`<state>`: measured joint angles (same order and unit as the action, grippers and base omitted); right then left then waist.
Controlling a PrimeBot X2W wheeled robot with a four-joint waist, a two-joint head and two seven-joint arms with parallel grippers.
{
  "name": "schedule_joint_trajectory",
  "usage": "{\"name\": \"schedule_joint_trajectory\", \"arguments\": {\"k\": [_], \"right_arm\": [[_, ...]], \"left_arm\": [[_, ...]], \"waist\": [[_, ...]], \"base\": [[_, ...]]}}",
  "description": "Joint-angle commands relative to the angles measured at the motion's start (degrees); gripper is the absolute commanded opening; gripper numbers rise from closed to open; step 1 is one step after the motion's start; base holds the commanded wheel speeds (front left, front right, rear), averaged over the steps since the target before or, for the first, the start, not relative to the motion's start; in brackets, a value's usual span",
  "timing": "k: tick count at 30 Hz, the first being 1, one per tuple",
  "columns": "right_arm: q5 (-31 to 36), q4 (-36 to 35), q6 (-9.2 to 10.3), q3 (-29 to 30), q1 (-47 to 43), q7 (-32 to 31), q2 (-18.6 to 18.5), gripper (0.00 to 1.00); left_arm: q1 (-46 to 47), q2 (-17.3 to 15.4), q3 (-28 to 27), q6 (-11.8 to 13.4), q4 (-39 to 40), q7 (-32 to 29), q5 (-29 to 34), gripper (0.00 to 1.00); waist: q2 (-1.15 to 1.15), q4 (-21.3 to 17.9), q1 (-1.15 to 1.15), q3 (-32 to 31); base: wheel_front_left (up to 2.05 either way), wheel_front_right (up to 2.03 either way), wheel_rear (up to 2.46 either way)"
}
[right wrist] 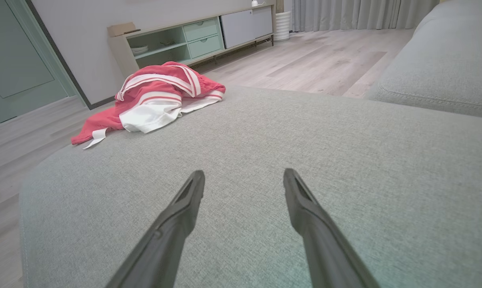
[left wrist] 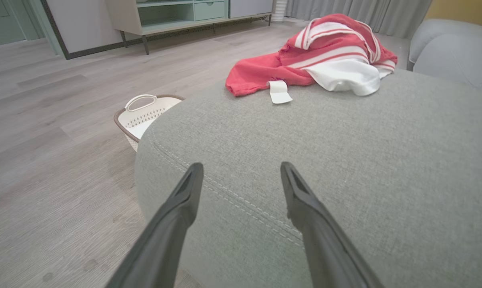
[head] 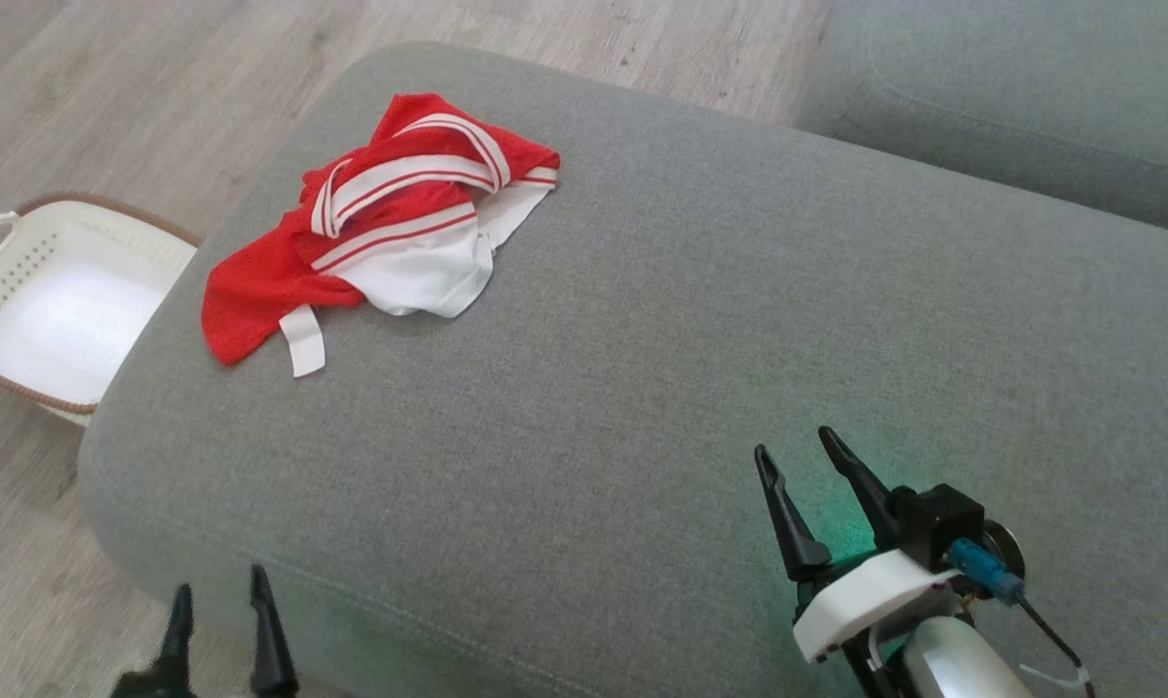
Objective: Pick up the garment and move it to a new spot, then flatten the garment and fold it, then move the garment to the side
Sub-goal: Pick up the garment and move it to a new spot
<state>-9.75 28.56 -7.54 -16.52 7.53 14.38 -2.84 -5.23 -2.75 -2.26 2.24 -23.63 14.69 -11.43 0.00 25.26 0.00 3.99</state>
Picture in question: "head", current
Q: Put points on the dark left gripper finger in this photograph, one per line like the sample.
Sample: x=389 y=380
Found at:
x=178 y=659
x=271 y=659

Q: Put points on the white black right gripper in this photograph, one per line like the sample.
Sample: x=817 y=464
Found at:
x=865 y=596

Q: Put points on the red white basketball jersey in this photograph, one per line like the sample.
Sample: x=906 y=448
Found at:
x=390 y=204

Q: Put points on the large grey sofa cushion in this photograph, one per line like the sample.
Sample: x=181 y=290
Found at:
x=642 y=407

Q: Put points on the white plastic laundry basket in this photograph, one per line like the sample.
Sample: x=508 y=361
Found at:
x=70 y=310

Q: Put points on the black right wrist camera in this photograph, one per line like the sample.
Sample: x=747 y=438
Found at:
x=942 y=523

